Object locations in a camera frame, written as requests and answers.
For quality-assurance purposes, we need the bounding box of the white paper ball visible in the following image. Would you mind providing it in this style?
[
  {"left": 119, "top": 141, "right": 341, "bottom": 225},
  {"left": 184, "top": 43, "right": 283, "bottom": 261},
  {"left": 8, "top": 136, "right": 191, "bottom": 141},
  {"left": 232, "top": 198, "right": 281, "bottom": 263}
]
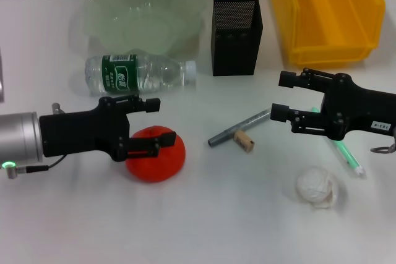
[{"left": 295, "top": 166, "right": 340, "bottom": 211}]

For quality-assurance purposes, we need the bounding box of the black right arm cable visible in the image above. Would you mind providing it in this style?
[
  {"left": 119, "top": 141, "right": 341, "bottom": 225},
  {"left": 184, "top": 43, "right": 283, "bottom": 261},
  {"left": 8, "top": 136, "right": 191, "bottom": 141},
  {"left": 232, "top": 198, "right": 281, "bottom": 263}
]
[{"left": 370, "top": 140, "right": 396, "bottom": 156}]

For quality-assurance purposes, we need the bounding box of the yellow plastic bin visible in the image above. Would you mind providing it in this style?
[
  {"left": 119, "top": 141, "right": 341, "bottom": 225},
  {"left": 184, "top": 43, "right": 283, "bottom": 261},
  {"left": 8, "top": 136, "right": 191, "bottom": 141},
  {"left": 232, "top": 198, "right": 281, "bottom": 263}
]
[{"left": 270, "top": 0, "right": 386, "bottom": 69}]

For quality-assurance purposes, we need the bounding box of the grey marker pen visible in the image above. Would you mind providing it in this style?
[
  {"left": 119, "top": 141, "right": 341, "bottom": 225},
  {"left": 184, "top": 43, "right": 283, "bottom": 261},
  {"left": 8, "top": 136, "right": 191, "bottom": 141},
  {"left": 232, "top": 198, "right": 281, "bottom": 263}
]
[{"left": 207, "top": 108, "right": 273, "bottom": 148}]

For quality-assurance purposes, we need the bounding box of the black mesh pen holder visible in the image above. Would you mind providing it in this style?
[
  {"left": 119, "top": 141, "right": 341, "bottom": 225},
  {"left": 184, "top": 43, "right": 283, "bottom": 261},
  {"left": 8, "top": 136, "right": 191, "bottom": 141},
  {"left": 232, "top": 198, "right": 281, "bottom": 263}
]
[{"left": 211, "top": 0, "right": 264, "bottom": 77}]

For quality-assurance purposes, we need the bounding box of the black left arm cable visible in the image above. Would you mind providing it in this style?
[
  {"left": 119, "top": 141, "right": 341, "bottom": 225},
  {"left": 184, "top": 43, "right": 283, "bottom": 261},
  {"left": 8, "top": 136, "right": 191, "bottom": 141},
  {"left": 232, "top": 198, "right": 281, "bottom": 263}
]
[{"left": 15, "top": 155, "right": 68, "bottom": 174}]

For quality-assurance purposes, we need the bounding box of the green pen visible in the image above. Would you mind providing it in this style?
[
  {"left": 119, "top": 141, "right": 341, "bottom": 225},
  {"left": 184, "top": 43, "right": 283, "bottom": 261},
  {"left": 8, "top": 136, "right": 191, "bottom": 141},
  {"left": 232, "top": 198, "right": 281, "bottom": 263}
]
[{"left": 311, "top": 106, "right": 368, "bottom": 180}]

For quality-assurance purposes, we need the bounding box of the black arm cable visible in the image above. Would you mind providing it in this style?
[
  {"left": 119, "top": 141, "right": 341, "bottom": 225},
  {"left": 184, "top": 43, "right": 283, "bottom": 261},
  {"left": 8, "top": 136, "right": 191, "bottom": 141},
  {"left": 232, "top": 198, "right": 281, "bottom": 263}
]
[
  {"left": 370, "top": 140, "right": 396, "bottom": 156},
  {"left": 15, "top": 155, "right": 68, "bottom": 174}
]

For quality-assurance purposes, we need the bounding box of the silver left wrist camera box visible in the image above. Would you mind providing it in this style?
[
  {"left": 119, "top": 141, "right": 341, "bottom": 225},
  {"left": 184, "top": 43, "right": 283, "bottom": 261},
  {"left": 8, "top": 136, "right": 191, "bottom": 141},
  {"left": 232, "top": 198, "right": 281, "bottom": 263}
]
[{"left": 0, "top": 47, "right": 6, "bottom": 103}]

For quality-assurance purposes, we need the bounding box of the clear bottle with green label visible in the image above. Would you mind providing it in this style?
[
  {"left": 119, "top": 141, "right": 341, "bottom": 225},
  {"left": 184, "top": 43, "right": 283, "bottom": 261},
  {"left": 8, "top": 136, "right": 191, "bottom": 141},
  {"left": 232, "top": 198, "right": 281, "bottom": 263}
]
[{"left": 85, "top": 54, "right": 197, "bottom": 97}]

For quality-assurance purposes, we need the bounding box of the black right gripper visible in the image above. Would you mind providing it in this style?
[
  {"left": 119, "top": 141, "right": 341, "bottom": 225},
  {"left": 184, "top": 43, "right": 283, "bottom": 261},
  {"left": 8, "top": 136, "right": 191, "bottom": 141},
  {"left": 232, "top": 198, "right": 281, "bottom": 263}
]
[{"left": 270, "top": 67, "right": 396, "bottom": 141}]

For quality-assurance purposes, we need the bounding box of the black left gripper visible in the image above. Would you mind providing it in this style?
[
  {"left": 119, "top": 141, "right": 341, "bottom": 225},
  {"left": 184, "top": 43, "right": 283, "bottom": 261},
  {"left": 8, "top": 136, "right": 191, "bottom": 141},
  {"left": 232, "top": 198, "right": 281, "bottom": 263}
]
[{"left": 39, "top": 93, "right": 177, "bottom": 163}]

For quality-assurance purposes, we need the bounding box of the translucent green fruit bowl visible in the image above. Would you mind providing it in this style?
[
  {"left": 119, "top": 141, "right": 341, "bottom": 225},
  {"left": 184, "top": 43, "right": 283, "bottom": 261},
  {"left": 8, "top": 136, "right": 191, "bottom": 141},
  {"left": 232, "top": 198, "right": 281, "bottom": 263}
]
[{"left": 83, "top": 0, "right": 207, "bottom": 57}]

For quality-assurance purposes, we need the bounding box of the red soft tomato toy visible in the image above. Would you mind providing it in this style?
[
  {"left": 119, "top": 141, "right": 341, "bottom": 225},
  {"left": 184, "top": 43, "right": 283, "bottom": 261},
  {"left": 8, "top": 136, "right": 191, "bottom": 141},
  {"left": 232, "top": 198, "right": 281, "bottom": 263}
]
[{"left": 125, "top": 125, "right": 186, "bottom": 184}]

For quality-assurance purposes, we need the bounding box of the small beige cork block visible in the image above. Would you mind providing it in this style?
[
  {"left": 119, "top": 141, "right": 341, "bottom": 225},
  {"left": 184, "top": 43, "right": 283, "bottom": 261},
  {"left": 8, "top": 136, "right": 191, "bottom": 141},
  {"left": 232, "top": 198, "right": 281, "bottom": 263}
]
[{"left": 233, "top": 130, "right": 256, "bottom": 153}]

